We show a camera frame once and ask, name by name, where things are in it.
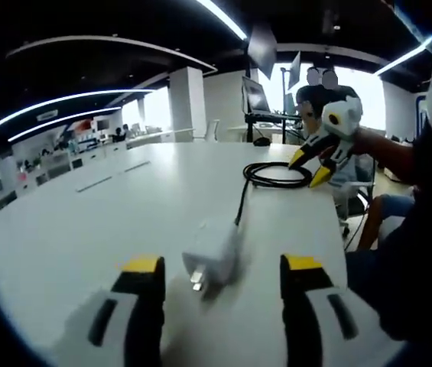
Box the white office chair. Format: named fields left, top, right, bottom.
left=194, top=119, right=221, bottom=142
left=332, top=167, right=375, bottom=230

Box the person's leg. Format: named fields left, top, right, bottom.
left=356, top=192, right=416, bottom=252

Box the long ceiling light strip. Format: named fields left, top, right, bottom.
left=195, top=0, right=248, bottom=40

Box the white desk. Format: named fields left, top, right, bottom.
left=0, top=141, right=350, bottom=367

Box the blue framed wall poster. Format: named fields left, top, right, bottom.
left=415, top=93, right=430, bottom=141

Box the white cabinet row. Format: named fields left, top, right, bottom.
left=12, top=143, right=125, bottom=188

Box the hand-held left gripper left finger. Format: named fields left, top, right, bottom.
left=53, top=254, right=166, bottom=367

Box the black monitor stand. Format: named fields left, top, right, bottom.
left=244, top=67, right=307, bottom=145

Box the glass front cabinet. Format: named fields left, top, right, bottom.
left=46, top=154, right=72, bottom=173

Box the black Type-C cable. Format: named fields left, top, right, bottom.
left=234, top=161, right=313, bottom=227

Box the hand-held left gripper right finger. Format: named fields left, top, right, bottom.
left=279, top=253, right=392, bottom=367

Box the white charger adapter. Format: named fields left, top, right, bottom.
left=181, top=223, right=245, bottom=301

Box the white pillar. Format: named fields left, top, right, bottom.
left=168, top=67, right=206, bottom=142

